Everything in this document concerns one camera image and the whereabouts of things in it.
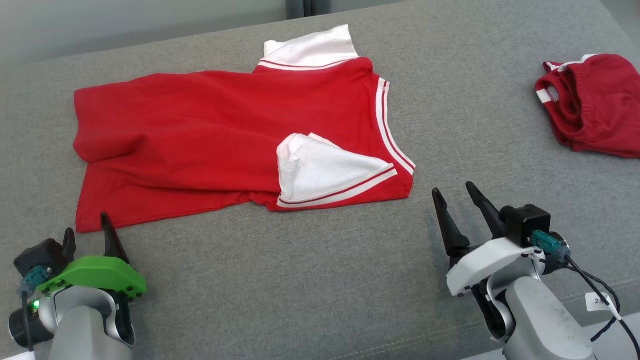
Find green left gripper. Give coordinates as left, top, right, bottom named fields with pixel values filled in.
left=36, top=212, right=148, bottom=301

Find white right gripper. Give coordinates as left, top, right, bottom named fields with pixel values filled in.
left=432, top=181, right=546, bottom=298

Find red jersey with white sleeves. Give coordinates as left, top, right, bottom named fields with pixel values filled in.
left=73, top=24, right=417, bottom=234

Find red shorts with white stripes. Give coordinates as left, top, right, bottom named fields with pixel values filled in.
left=535, top=53, right=640, bottom=160

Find grey fabric sofa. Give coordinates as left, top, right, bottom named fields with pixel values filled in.
left=0, top=0, right=640, bottom=360

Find left arm cable teal plug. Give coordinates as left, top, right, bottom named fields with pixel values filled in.
left=19, top=266, right=53, bottom=353

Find white cable tag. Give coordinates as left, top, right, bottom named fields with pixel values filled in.
left=585, top=292, right=613, bottom=313

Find grey partition post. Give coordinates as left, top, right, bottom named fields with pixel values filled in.
left=287, top=0, right=333, bottom=20

